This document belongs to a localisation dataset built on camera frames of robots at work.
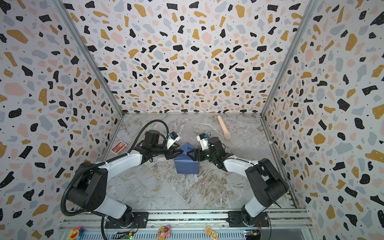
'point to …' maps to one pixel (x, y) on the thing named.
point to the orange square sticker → (209, 231)
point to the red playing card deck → (120, 146)
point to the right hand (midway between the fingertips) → (189, 151)
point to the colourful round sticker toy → (77, 232)
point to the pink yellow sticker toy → (163, 232)
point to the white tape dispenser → (209, 132)
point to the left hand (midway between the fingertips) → (180, 146)
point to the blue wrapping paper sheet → (183, 163)
